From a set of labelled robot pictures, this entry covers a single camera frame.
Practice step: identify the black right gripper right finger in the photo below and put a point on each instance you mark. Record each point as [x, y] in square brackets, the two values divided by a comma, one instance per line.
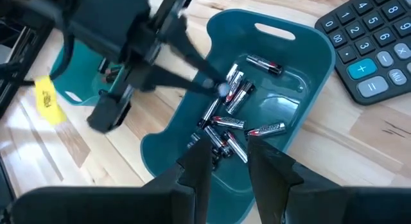
[321, 206]

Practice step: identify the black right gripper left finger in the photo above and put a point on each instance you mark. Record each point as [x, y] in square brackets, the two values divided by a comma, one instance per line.
[112, 206]

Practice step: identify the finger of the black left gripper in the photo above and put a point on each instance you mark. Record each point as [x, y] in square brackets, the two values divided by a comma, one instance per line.
[167, 79]
[192, 50]

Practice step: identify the bright teal plastic bin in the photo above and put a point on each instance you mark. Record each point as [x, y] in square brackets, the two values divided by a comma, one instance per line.
[77, 73]

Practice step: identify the dusty blue-teal plastic bin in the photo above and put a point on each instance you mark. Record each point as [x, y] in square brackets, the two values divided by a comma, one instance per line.
[308, 73]

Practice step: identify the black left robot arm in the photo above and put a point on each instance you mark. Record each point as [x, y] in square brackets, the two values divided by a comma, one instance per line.
[32, 5]

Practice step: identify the black desk calculator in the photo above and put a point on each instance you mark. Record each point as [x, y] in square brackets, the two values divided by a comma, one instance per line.
[369, 47]

